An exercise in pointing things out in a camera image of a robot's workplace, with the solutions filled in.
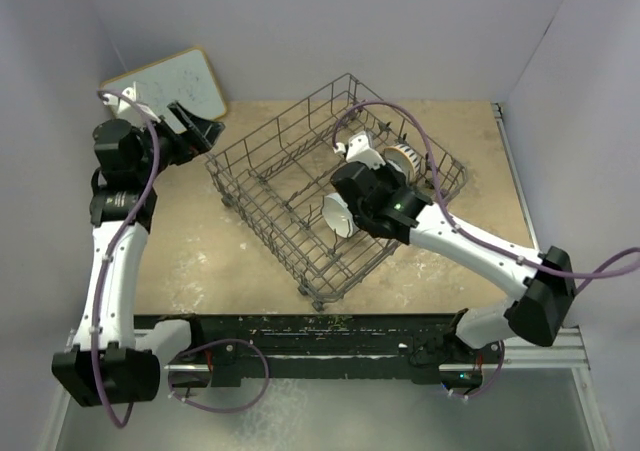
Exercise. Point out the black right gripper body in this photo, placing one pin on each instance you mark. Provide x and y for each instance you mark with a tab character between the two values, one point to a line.
388	175

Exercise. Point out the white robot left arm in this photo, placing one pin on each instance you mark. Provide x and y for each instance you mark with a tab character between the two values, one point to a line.
107	362

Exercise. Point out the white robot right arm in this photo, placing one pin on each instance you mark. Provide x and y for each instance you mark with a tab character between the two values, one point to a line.
539	290

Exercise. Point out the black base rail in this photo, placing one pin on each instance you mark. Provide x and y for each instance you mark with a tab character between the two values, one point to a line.
419	348

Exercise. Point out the grey wire dish rack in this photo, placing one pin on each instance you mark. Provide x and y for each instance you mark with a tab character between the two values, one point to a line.
277	176

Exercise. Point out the white orange rimmed striped bowl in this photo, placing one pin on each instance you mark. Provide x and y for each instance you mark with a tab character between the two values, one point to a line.
405	157

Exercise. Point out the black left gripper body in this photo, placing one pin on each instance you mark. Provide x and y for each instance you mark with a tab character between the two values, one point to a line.
174	149

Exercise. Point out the yellow framed whiteboard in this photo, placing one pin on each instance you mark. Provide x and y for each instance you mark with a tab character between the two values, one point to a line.
186	77

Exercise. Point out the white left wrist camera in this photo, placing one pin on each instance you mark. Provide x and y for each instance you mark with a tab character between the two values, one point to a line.
128	105

